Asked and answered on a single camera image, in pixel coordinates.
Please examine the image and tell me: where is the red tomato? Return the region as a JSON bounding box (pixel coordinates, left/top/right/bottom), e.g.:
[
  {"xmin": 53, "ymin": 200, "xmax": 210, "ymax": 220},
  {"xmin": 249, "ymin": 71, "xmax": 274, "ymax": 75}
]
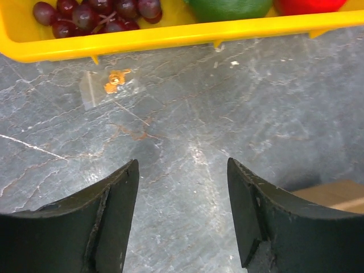
[{"xmin": 274, "ymin": 0, "xmax": 347, "ymax": 16}]

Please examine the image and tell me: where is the brown cardboard box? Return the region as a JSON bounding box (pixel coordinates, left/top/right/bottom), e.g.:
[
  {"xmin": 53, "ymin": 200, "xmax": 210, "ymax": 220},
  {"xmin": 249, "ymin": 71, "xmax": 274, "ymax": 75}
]
[{"xmin": 292, "ymin": 180, "xmax": 363, "ymax": 214}]

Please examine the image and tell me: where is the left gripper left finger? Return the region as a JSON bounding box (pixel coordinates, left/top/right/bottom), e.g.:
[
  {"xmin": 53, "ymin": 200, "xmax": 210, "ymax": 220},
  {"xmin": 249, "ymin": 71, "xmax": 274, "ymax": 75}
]
[{"xmin": 1, "ymin": 160, "xmax": 139, "ymax": 272}]

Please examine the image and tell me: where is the purple grape bunch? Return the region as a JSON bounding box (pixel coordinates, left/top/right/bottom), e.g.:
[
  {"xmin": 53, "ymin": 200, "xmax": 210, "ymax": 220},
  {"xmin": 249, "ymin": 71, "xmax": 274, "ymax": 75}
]
[{"xmin": 32, "ymin": 0, "xmax": 163, "ymax": 39}]

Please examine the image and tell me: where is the yellow plastic tray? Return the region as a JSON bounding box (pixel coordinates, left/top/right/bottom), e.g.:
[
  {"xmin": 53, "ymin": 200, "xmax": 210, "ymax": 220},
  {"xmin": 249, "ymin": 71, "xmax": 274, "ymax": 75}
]
[{"xmin": 1, "ymin": 1, "xmax": 363, "ymax": 63}]

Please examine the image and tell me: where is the green avocado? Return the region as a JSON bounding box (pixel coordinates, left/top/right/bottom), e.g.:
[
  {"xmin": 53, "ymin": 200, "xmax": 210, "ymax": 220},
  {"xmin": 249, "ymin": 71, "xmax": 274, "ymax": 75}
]
[{"xmin": 185, "ymin": 0, "xmax": 273, "ymax": 23}]

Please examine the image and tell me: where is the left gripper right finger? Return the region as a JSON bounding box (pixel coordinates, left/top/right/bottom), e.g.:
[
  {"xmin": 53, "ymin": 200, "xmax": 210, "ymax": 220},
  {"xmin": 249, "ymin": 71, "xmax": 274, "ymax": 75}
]
[{"xmin": 227, "ymin": 158, "xmax": 363, "ymax": 272}]

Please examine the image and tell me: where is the small clear plastic bag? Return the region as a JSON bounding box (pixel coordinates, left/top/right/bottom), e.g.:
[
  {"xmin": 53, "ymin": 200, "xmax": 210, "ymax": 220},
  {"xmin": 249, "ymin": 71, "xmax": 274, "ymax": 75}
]
[{"xmin": 79, "ymin": 69, "xmax": 146, "ymax": 110}]

